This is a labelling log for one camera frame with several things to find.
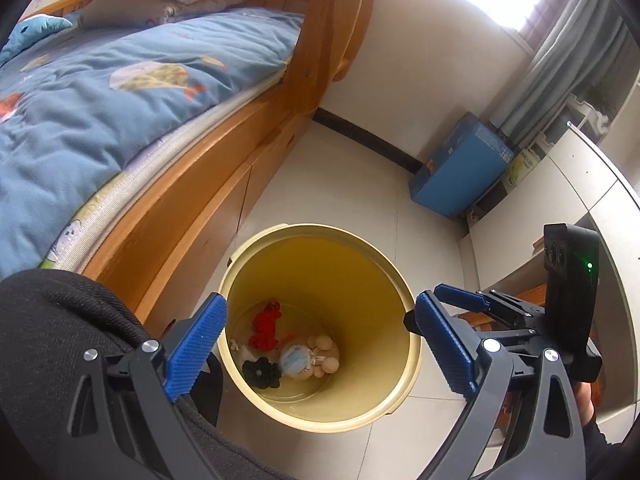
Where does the black sock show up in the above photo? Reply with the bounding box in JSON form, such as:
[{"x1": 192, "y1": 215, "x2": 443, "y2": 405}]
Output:
[{"x1": 241, "y1": 356, "x2": 282, "y2": 390}]

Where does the person's right hand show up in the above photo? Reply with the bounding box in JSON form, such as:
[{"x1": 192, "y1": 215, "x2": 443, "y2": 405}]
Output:
[{"x1": 574, "y1": 382, "x2": 594, "y2": 426}]

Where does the yellow trash bucket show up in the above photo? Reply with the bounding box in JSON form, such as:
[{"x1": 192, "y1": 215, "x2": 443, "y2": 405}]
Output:
[{"x1": 217, "y1": 223, "x2": 422, "y2": 434}]

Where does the red sock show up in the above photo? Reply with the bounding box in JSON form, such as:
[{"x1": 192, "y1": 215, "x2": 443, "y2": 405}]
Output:
[{"x1": 248, "y1": 301, "x2": 282, "y2": 352}]

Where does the white mattress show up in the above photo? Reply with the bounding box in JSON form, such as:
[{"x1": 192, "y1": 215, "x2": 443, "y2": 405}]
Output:
[{"x1": 40, "y1": 70, "x2": 284, "y2": 271}]

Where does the blue plush toy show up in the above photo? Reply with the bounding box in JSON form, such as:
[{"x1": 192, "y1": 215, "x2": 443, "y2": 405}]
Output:
[{"x1": 0, "y1": 14, "x2": 73, "y2": 65}]

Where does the small plush doll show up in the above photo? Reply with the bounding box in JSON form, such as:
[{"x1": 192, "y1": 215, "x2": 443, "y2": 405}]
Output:
[{"x1": 278, "y1": 335, "x2": 341, "y2": 382}]

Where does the blue cardboard box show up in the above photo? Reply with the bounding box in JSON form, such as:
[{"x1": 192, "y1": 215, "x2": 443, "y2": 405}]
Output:
[{"x1": 409, "y1": 113, "x2": 514, "y2": 218}]

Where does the wooden bed frame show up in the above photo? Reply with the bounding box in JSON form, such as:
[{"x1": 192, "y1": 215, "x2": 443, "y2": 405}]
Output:
[{"x1": 19, "y1": 0, "x2": 384, "y2": 340}]

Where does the grey curtain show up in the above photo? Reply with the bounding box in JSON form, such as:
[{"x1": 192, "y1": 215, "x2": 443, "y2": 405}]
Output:
[{"x1": 489, "y1": 0, "x2": 631, "y2": 148}]

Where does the blue patterned bed sheet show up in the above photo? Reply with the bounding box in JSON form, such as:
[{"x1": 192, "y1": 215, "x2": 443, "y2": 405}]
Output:
[{"x1": 1, "y1": 8, "x2": 304, "y2": 276}]

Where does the white cabinet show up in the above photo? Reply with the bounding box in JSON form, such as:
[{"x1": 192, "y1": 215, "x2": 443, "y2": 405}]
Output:
[{"x1": 470, "y1": 128, "x2": 639, "y2": 442}]

